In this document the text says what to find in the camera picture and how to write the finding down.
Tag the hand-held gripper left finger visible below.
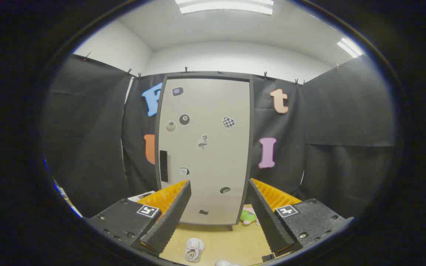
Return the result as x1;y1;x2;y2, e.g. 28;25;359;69
84;180;192;257

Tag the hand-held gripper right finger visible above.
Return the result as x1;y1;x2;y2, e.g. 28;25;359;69
247;178;355;259

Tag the white canvas shoe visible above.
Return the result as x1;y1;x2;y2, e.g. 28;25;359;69
185;238;205;263

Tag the black door handle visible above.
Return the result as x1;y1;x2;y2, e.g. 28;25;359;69
160;150;168;182

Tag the grey shoe cabinet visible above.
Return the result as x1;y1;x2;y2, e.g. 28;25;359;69
155;72;255;231

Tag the pink and green plush toy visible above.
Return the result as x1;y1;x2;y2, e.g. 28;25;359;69
240;207;260;226

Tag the stack of books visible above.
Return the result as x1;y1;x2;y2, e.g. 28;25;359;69
128;191;156;202

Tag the white and blue object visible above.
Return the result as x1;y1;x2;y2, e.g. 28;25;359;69
52;177;83;218

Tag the black backdrop cloth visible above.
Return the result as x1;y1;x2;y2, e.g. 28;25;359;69
43;54;396;218

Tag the small ceiling light panel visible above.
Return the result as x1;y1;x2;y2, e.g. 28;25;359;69
337;37;364;59

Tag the long ceiling light panel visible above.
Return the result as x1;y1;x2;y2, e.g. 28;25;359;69
175;0;274;16

